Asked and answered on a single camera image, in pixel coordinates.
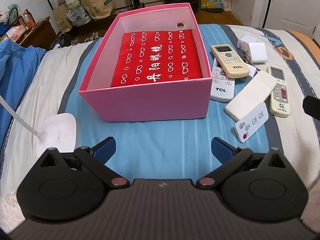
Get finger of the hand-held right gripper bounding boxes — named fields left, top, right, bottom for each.
left=302, top=95, right=320, bottom=120

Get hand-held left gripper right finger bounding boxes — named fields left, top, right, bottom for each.
left=197, top=137, right=292, bottom=187

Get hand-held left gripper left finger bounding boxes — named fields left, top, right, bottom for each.
left=32, top=137, right=130, bottom=187

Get beige remote control purple buttons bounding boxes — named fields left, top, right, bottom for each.
left=266, top=66, right=292, bottom=118

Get small white remote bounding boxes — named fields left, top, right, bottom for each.
left=234, top=102, right=269, bottom=143

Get white remote control dark screen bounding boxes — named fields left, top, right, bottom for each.
left=224, top=70, right=278, bottom=120

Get pink cardboard box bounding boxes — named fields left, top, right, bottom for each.
left=78, top=2, right=213, bottom=123

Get bunch of metal keys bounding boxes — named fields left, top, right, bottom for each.
left=240, top=51, right=260, bottom=70

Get striped bed sheet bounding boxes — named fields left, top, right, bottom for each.
left=0, top=24, right=320, bottom=240

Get white desk lamp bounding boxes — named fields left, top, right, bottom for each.
left=0, top=95, right=77, bottom=158

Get white door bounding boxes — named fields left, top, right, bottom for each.
left=251, top=0, right=320, bottom=34

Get red printed cloth case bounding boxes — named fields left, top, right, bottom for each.
left=110, top=29, right=203, bottom=88

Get pair of shoes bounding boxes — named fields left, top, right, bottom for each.
left=84, top=31, right=100, bottom=43

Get black bag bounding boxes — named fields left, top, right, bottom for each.
left=50, top=32, right=73, bottom=50

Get blue blanket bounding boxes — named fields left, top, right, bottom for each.
left=0, top=39, right=47, bottom=143

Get wooden nightstand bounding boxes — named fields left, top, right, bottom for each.
left=7, top=16, right=58, bottom=52

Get white green printed bag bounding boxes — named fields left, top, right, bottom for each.
left=66, top=5, right=91, bottom=27

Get small brown paper bag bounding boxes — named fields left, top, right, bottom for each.
left=52, top=5, right=73, bottom=33

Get large brown paper bag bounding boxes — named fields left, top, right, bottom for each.
left=81, top=0, right=116, bottom=20

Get red and white tissue box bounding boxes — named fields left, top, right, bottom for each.
left=5, top=26, right=27, bottom=42

